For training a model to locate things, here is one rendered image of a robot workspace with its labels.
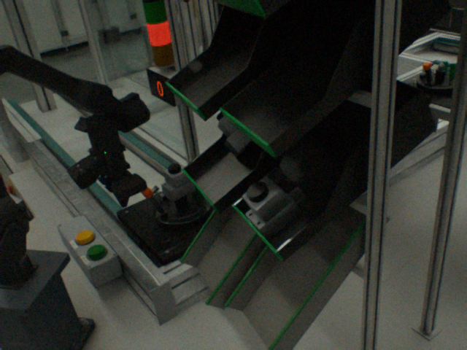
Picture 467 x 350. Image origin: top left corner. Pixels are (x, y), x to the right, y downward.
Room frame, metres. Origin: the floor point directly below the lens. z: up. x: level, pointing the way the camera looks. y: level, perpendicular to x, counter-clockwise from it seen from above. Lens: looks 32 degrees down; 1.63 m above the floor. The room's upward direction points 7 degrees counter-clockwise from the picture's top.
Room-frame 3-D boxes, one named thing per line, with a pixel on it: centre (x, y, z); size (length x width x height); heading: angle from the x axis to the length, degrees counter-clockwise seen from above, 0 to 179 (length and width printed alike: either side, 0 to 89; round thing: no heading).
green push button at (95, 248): (0.84, 0.32, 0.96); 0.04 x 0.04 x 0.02
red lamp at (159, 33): (1.17, 0.13, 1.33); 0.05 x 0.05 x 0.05
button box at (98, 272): (0.90, 0.35, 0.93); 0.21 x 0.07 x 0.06; 32
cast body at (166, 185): (0.95, 0.12, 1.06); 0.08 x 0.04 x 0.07; 122
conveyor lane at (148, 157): (1.21, 0.27, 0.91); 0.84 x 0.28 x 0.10; 32
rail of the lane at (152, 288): (1.09, 0.40, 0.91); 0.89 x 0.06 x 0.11; 32
